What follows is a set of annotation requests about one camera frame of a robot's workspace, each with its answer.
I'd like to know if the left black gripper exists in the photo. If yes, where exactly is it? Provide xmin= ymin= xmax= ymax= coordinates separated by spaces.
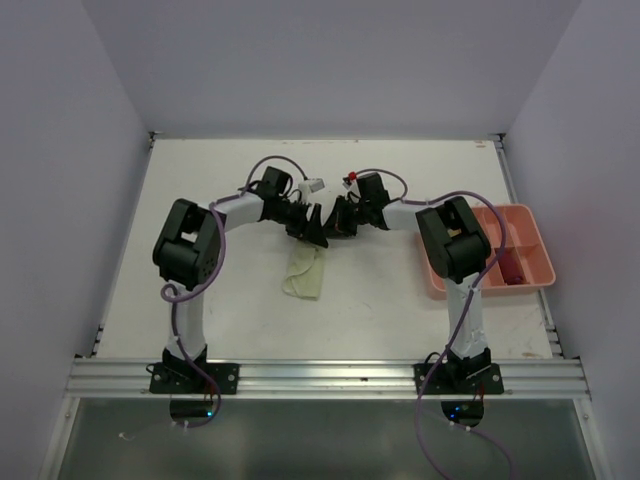
xmin=272 ymin=198 xmax=328 ymax=247

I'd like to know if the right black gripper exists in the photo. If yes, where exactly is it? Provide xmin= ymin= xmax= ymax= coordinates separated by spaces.
xmin=322 ymin=193 xmax=371 ymax=236

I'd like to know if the pale green underwear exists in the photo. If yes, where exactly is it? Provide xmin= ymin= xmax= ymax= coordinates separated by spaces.
xmin=282 ymin=242 xmax=325 ymax=300

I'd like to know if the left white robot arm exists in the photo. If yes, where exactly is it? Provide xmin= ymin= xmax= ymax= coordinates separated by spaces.
xmin=152 ymin=167 xmax=328 ymax=393

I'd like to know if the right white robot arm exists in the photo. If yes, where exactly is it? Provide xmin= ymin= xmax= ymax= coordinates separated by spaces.
xmin=324 ymin=169 xmax=491 ymax=393

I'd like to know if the dark red rolled underwear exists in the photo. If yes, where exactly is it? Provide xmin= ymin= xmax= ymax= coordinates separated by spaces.
xmin=499 ymin=251 xmax=524 ymax=285

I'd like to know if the pink divided tray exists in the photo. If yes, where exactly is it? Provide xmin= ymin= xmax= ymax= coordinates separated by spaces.
xmin=414 ymin=204 xmax=556 ymax=300

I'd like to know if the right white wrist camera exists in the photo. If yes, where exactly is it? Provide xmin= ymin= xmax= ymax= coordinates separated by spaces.
xmin=343 ymin=172 xmax=359 ymax=192

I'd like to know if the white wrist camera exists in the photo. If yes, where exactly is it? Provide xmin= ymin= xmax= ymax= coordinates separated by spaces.
xmin=298 ymin=178 xmax=325 ymax=203
xmin=343 ymin=172 xmax=359 ymax=192

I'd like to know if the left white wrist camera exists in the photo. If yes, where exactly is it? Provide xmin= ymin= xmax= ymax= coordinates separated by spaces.
xmin=298 ymin=178 xmax=325 ymax=203

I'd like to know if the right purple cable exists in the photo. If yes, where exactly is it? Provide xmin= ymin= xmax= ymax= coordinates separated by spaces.
xmin=351 ymin=168 xmax=516 ymax=480

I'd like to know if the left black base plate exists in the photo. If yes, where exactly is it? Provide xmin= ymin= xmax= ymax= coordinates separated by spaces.
xmin=146 ymin=362 xmax=240 ymax=395

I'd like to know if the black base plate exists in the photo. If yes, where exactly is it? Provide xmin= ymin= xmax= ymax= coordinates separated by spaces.
xmin=146 ymin=362 xmax=240 ymax=395
xmin=412 ymin=348 xmax=505 ymax=395

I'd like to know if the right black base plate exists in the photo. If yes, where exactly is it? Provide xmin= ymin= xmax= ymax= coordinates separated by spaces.
xmin=412 ymin=348 xmax=505 ymax=395

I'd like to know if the aluminium mounting rail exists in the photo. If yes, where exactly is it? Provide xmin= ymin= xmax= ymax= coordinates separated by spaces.
xmin=64 ymin=358 xmax=590 ymax=400

